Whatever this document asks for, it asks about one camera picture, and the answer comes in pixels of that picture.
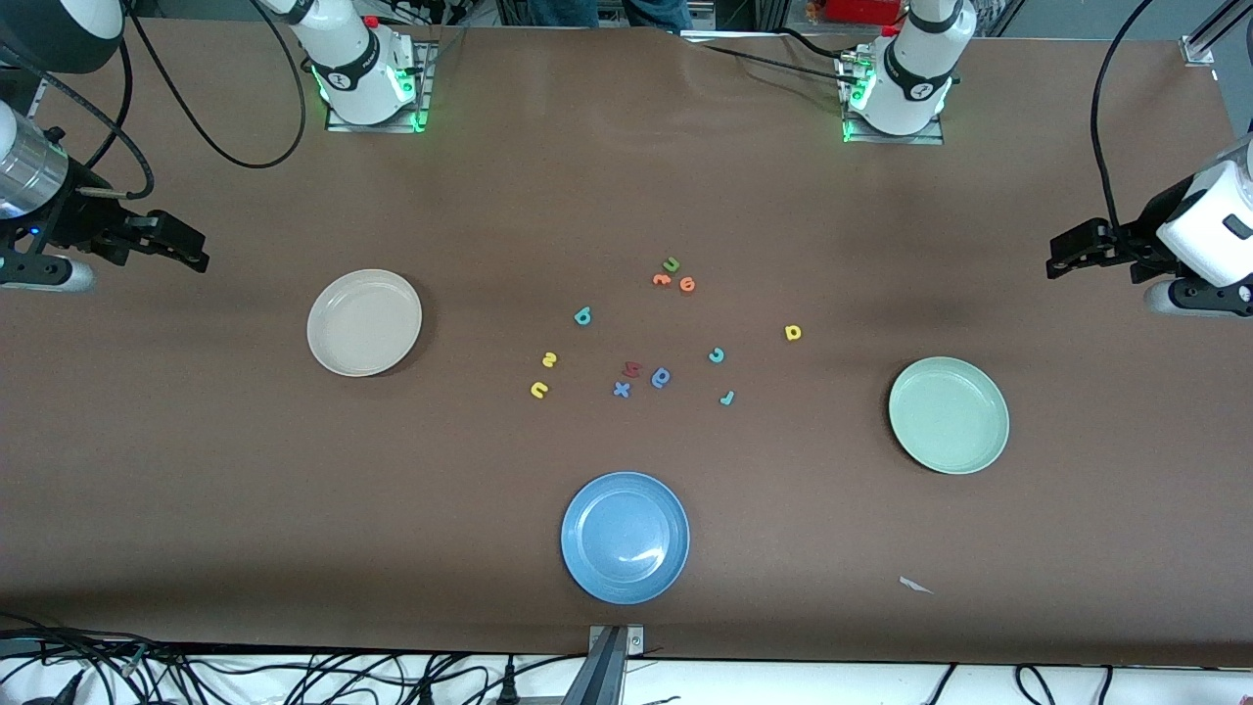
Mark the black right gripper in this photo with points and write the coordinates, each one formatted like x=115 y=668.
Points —
x=80 y=217

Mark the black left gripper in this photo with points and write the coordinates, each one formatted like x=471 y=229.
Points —
x=1141 y=233

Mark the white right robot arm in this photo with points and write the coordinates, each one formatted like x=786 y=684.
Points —
x=362 y=69

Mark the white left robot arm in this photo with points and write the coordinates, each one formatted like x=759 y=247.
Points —
x=910 y=78

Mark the beige brown plate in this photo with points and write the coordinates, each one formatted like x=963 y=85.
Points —
x=364 y=323

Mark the light green plate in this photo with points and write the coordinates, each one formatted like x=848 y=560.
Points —
x=949 y=415

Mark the red box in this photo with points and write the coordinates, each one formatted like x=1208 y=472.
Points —
x=861 y=12

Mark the white paper scrap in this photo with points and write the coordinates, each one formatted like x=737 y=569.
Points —
x=915 y=585

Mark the blue letter a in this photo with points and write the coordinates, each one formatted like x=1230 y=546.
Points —
x=658 y=380

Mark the person in blue jeans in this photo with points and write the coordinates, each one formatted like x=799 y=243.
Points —
x=656 y=12

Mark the blue plate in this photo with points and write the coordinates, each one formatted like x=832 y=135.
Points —
x=626 y=538

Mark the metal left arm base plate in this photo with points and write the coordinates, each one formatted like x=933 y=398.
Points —
x=930 y=138

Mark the aluminium frame profile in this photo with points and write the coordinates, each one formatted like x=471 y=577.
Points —
x=1199 y=47
x=37 y=98

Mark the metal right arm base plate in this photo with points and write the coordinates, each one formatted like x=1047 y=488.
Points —
x=377 y=127

